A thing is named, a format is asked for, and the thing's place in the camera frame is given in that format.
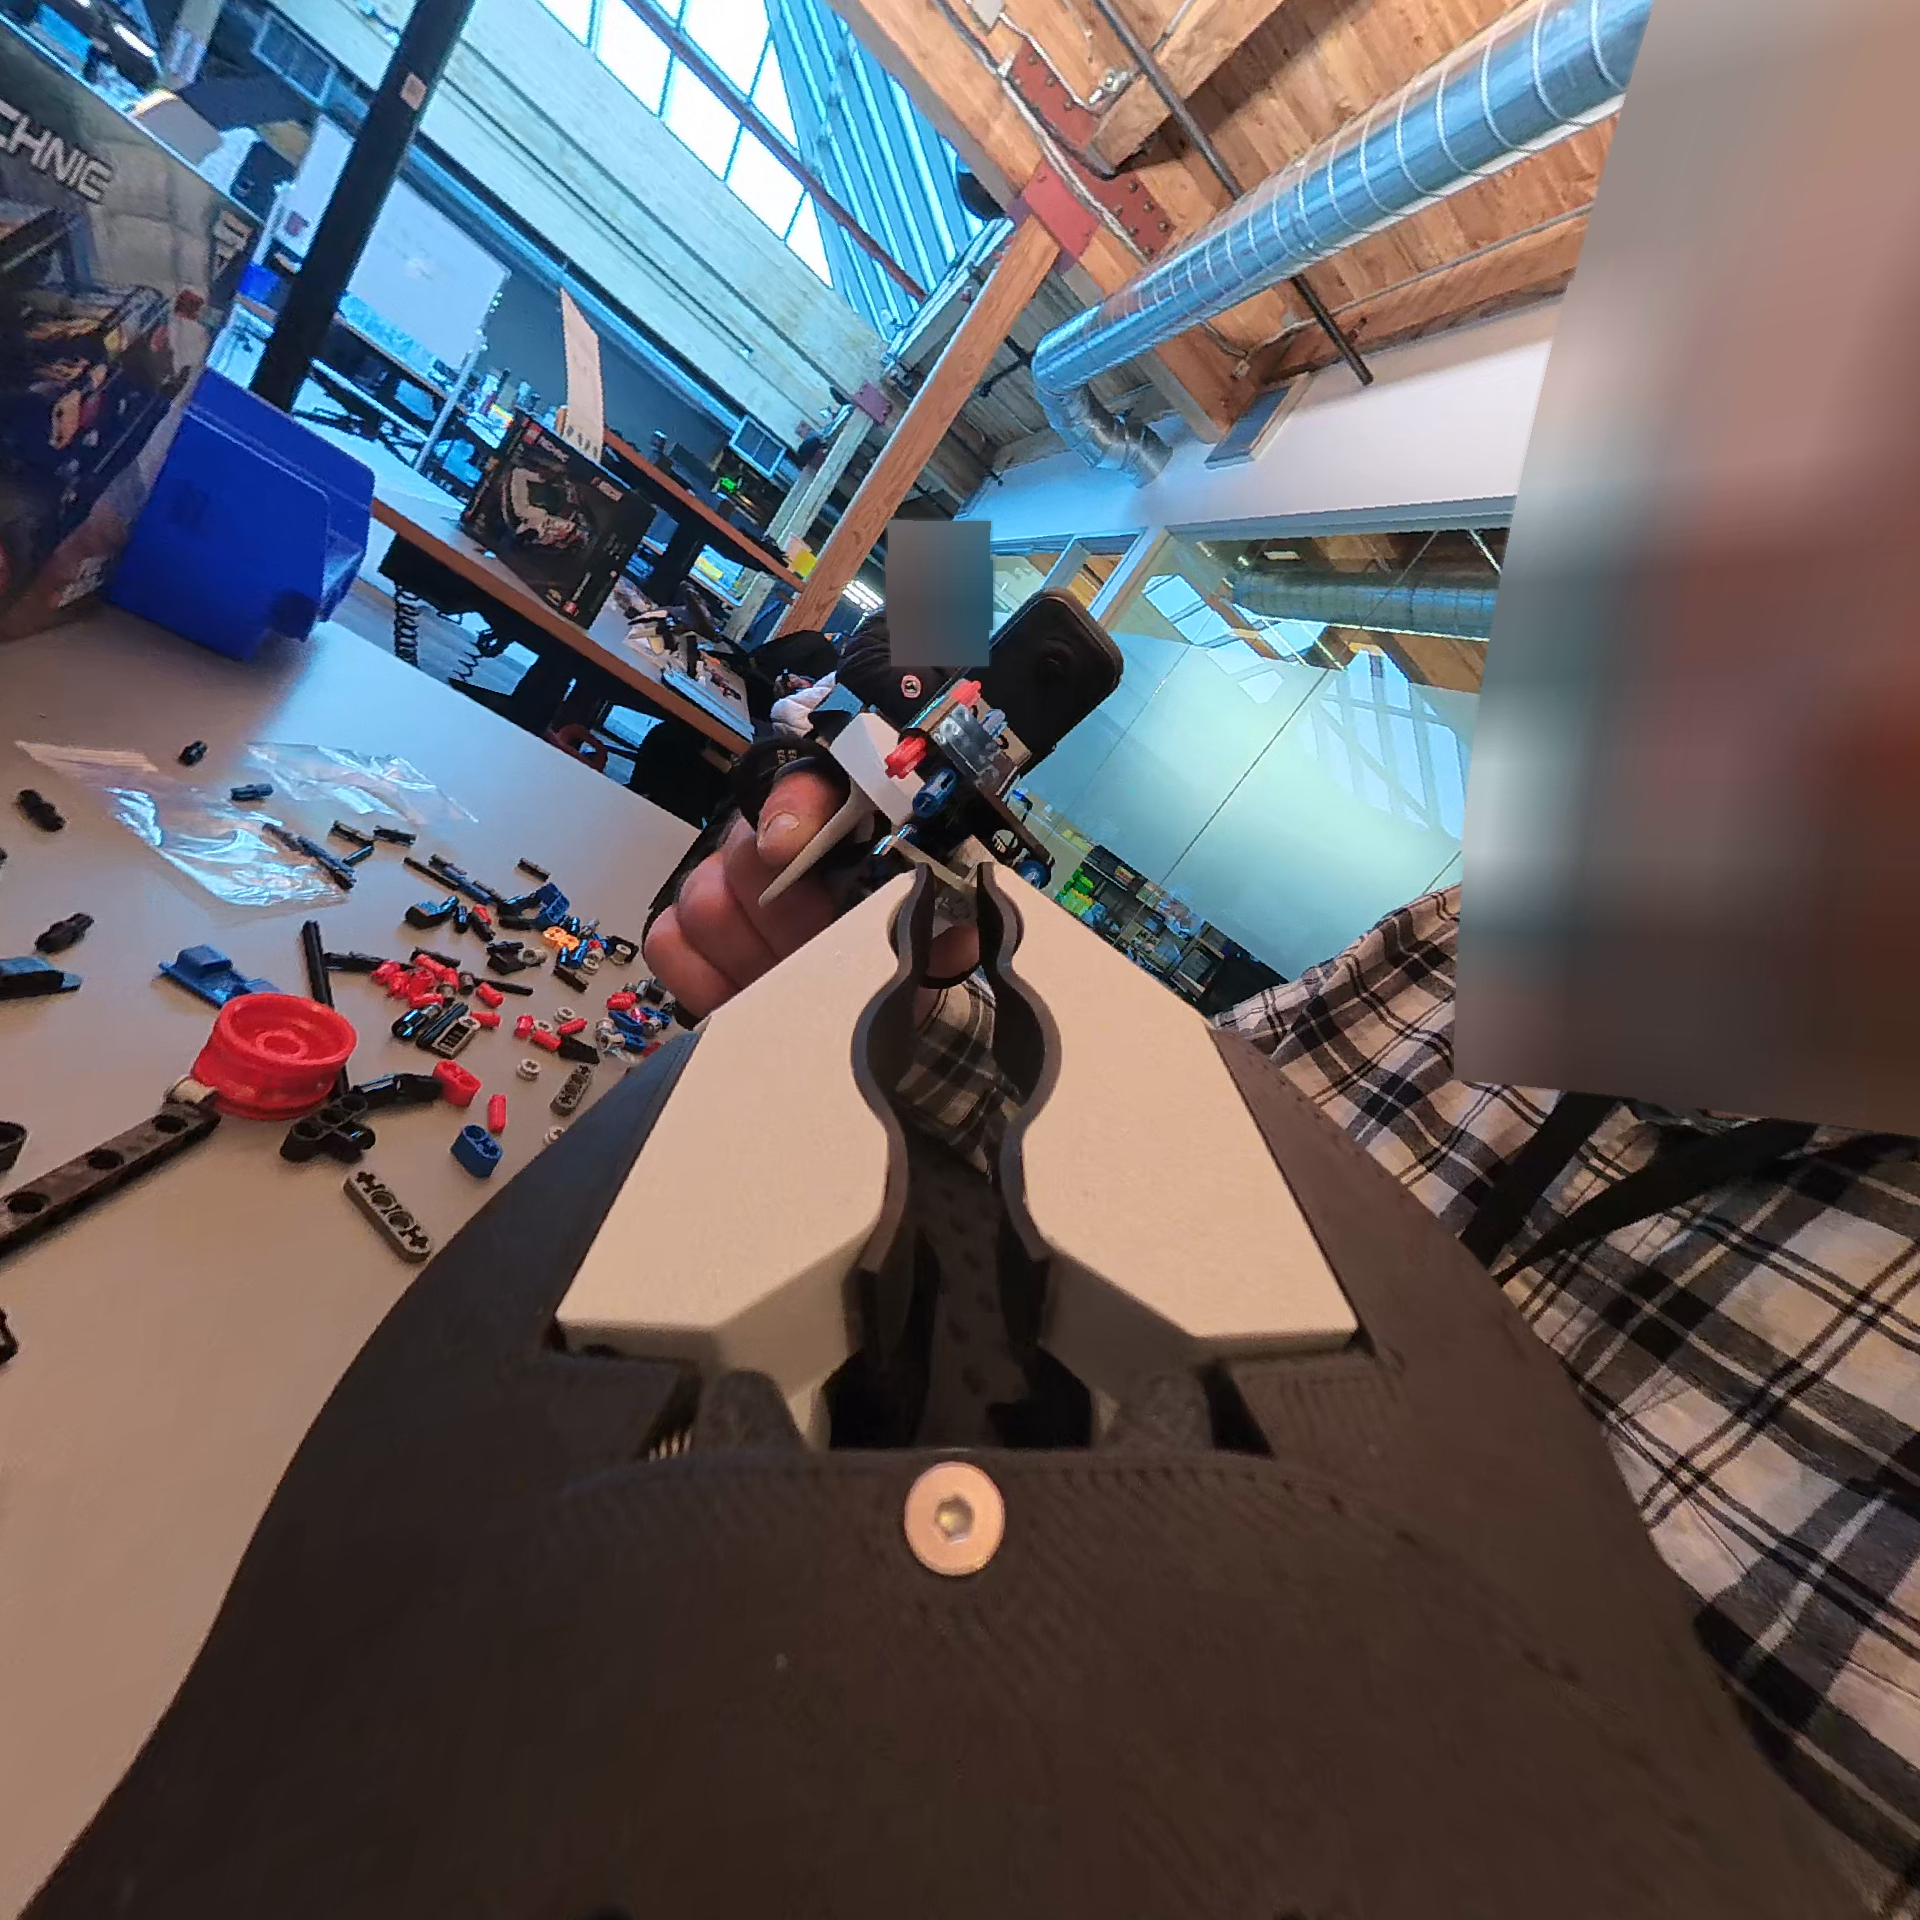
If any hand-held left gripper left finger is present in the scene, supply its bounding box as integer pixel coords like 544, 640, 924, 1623
556, 867, 932, 1446

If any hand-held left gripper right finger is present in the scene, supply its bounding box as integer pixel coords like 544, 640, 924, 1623
983, 867, 1357, 1446

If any black beam assembly with pins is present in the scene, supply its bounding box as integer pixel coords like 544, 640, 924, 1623
886, 683, 1052, 902

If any person's right hand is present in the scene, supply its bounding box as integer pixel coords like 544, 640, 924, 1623
643, 759, 901, 1026

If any pile of small pins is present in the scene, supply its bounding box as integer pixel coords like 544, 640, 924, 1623
323, 855, 709, 1071

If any black T-shaped connector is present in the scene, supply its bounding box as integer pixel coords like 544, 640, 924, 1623
280, 1071, 485, 1165

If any toy car set box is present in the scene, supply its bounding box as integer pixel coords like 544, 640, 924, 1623
458, 410, 655, 625

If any large red wheel rim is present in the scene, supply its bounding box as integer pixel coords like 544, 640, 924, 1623
188, 988, 362, 1124

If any wooden workbench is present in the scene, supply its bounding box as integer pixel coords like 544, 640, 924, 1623
366, 434, 812, 752

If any person's plaid clothing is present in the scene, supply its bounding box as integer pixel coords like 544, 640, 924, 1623
1210, 886, 1920, 1920

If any small clear plastic bag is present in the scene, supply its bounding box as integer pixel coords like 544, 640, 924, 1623
13, 739, 481, 908

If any black nine-hole beam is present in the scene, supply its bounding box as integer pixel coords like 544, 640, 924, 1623
0, 1071, 226, 1260

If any plain blue storage bin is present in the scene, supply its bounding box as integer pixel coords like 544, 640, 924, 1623
102, 365, 375, 663

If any black pole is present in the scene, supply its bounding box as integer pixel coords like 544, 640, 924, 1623
247, 0, 481, 414

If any black toy set box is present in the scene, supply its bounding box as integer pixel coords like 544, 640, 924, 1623
0, 29, 264, 640

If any silver duct behind glass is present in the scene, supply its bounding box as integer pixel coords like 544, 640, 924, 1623
1231, 568, 1503, 644

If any black strap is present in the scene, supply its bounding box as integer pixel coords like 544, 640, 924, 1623
1461, 1092, 1854, 1271

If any blue ribbed bracket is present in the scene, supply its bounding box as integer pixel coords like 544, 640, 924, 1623
158, 941, 280, 1001

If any silver ventilation duct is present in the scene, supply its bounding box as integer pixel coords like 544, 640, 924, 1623
1032, 0, 1641, 488

